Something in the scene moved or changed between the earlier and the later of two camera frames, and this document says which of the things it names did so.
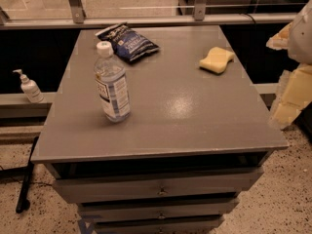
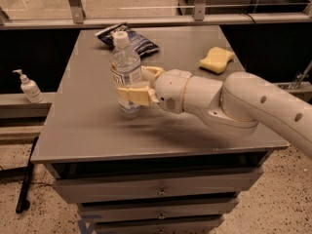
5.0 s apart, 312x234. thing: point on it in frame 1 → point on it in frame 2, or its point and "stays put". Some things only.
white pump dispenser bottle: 30,89 stays put
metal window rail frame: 78,19 stays put
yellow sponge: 216,59 stays put
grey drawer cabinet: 197,136 stays put
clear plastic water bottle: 109,75 → 126,70
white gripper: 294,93 → 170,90
